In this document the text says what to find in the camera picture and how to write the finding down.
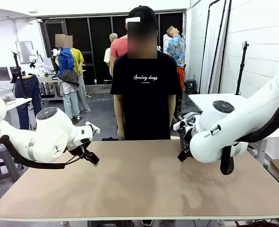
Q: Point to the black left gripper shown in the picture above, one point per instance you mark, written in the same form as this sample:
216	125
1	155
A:
79	149

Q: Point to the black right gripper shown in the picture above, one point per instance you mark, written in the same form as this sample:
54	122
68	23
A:
186	139

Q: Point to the person's right forearm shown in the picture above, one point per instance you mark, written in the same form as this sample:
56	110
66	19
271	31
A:
119	111

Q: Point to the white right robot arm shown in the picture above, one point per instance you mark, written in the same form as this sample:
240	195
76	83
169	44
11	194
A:
214	142

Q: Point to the person's left forearm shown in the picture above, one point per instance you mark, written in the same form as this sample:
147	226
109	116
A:
172	108

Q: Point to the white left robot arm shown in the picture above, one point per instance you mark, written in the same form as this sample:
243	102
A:
47	137

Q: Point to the person's right hand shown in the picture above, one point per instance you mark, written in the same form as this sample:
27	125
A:
121	135

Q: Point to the person in black t-shirt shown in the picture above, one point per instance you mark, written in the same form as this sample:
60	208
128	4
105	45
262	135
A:
145	106

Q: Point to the small black stool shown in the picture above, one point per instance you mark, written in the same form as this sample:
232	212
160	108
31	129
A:
190	86

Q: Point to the mannequin with blue jeans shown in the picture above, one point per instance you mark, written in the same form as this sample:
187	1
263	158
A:
33	94

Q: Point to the grey plastic stool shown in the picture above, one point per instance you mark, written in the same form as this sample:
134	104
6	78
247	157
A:
0	158

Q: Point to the white side table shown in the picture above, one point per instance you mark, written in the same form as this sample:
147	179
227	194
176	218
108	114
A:
16	102
277	142

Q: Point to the mannequin with blue jacket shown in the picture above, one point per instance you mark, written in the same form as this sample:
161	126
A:
66	68

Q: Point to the mannequin with yellow shirt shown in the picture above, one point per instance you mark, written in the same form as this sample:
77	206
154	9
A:
79	59

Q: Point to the mannequin with floral shirt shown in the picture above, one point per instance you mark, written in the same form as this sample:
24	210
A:
177	49

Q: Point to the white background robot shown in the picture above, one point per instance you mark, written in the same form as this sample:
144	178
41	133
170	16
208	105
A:
35	59

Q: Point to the black backdrop stand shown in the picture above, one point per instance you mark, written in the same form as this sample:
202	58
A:
220	47

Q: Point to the white head-mounted device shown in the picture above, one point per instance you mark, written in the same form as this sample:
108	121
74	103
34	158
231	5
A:
133	19

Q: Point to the black cap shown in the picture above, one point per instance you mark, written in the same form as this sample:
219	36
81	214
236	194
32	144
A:
142	13

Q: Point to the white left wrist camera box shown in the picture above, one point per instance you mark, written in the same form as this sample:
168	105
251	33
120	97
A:
93	127

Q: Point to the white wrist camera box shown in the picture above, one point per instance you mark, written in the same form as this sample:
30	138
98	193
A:
93	127
180	124

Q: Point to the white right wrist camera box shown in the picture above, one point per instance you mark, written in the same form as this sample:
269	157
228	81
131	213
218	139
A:
180	124

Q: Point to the black camera tripod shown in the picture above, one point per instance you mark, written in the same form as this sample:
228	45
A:
242	68
20	73

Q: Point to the grey wall board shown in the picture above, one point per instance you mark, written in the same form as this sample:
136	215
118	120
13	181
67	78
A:
24	52

